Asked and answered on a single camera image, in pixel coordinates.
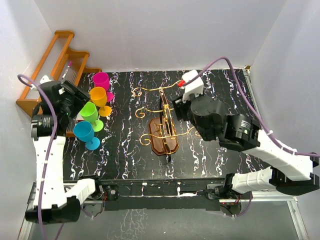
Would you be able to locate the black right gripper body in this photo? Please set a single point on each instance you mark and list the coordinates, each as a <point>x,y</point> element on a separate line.
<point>183,109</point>

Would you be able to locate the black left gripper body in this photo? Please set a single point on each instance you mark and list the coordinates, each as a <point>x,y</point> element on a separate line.
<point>75,99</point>

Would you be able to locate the green wine glass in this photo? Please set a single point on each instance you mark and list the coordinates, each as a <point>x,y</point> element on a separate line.
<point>89,113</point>

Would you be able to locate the orange yellow wine glass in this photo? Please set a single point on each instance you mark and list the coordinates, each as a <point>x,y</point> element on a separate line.
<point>99,97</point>

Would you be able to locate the blue wine glass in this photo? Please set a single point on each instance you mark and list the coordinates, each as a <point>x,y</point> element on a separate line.
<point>84,131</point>

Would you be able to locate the magenta wine glass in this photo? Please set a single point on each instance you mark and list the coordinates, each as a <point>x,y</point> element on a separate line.
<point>101,79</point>

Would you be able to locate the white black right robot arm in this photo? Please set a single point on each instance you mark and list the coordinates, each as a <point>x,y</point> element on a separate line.
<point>287,173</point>

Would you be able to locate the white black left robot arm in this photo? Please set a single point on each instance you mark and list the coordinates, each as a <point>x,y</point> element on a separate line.
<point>52,203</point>

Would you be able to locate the small white red box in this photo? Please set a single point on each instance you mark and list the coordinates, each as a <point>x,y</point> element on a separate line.
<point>78,117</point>

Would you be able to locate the pink capped marker pen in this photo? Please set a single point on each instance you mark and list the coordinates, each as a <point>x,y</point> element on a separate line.
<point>66,70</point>

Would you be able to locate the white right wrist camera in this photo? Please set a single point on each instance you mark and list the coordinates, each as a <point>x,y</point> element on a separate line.
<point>196,87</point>

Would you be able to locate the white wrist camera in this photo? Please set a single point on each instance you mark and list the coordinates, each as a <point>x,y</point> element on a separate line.
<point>46,80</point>
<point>196,87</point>

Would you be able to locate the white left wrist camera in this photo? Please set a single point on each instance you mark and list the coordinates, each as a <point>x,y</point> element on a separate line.
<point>46,80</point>

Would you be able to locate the gold wire wine glass rack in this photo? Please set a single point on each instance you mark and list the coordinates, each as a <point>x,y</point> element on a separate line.
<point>162,135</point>

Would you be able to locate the aluminium frame rail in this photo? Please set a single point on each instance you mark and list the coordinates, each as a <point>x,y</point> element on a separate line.
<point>267,216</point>

